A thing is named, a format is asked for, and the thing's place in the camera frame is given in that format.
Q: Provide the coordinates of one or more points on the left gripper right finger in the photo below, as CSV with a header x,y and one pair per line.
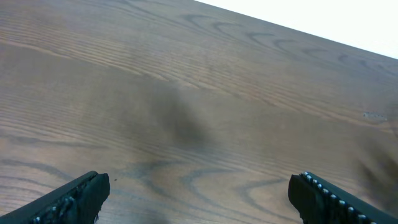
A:
x,y
320,202

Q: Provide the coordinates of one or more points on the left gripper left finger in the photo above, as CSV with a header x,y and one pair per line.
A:
x,y
77,202

